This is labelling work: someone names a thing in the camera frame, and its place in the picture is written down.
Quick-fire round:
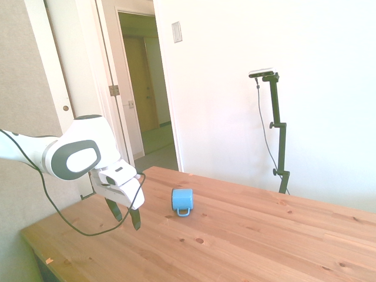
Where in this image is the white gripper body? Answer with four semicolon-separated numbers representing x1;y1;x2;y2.
90;175;146;210

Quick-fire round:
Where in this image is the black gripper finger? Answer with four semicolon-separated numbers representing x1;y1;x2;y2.
105;197;123;223
128;207;142;232

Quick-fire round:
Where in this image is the blue enamel mug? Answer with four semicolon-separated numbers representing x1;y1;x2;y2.
171;187;194;218

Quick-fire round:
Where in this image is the wooden hallway door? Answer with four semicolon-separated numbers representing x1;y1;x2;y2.
123;35;161;132

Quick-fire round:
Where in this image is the white open door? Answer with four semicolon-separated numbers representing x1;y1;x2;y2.
43;0;132;197

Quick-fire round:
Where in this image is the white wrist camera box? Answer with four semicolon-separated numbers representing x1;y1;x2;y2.
98;165;140;187

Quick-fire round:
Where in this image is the black jointed camera stand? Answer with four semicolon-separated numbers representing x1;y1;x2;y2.
261;73;291;194

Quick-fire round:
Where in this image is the white wall switch plate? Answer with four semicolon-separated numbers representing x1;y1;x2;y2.
171;21;183;44

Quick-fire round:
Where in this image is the grey stereo camera bar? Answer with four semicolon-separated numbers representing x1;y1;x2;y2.
248;67;278;79

